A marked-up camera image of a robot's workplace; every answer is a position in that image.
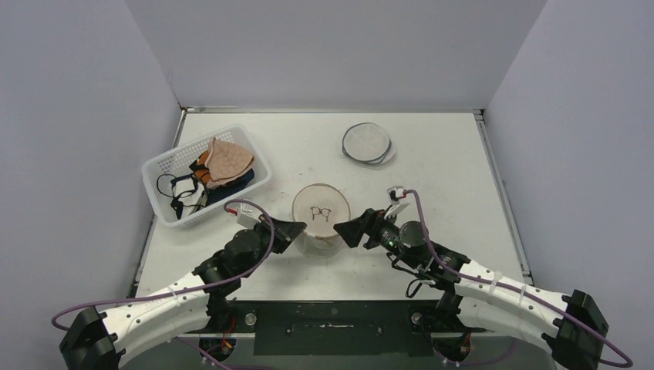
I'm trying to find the white mesh bag beige trim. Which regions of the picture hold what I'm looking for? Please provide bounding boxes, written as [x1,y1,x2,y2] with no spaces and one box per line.
[292,183,351,258]

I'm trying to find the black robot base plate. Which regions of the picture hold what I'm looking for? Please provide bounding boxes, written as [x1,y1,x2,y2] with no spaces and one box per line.
[187,300,471,360]

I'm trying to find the white perforated plastic basket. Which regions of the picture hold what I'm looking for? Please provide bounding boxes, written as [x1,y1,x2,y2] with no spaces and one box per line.
[141,124,272,228]

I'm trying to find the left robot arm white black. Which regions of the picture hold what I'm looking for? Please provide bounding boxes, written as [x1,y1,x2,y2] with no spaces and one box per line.
[59,216,307,369]

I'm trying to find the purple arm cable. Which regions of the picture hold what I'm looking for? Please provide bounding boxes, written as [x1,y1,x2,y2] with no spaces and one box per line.
[51,198,277,370]
[403,189,635,368]

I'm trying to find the navy blue bra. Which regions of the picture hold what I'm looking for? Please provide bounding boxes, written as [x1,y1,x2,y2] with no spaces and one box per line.
[207,169,255,205]

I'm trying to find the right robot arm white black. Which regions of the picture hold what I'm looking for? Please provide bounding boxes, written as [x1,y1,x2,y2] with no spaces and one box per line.
[334,209,608,369]

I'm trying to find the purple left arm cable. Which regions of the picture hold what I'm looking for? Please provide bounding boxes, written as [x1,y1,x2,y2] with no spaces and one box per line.
[51,198,277,370]

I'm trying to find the beige lace bra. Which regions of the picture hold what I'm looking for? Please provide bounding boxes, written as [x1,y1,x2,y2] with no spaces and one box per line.
[204,138,255,189]

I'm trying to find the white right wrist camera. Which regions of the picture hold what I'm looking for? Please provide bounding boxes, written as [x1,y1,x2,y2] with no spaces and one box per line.
[384,186,409,220]

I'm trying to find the orange bra black straps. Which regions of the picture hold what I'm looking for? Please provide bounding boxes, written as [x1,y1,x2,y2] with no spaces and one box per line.
[189,150,213,183]

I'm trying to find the aluminium front frame rail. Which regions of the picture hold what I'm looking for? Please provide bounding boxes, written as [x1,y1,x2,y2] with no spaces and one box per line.
[104,301,567,338]

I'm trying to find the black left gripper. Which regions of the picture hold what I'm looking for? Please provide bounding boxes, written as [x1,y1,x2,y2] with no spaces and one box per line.
[241,213,306,278]

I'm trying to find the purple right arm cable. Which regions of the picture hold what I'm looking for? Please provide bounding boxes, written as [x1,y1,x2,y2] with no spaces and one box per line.
[403,189,635,368]

